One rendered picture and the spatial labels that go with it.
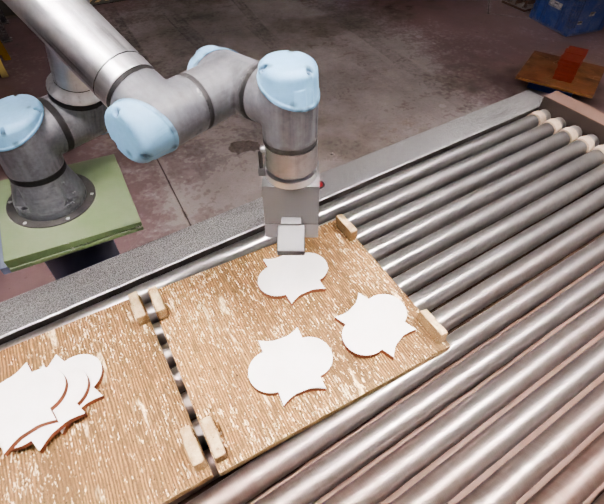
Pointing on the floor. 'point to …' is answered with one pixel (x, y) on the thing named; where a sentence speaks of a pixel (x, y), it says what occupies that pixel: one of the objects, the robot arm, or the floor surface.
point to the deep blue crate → (572, 15)
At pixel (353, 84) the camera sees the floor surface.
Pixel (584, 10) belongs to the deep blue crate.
